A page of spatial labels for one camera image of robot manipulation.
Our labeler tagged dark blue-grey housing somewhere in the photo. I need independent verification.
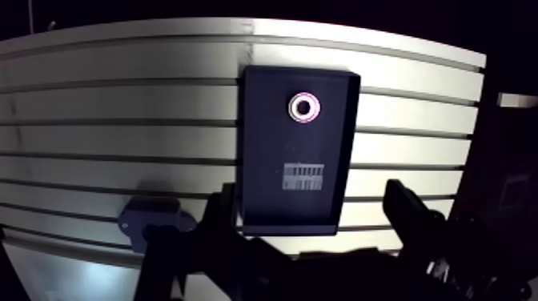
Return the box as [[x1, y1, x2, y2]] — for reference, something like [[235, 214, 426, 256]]
[[117, 195, 199, 255]]

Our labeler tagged steel bearing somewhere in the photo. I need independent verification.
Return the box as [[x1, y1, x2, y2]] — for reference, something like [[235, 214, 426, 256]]
[[287, 90, 322, 125]]

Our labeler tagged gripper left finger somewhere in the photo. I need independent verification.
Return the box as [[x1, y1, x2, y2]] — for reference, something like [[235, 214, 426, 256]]
[[133, 183, 296, 301]]

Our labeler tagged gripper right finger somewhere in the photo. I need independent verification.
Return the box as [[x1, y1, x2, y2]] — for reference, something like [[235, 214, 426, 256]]
[[378, 179, 538, 301]]

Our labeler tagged dark blue-grey tray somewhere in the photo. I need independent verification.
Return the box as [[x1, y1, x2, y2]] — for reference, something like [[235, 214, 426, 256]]
[[235, 64, 362, 237]]

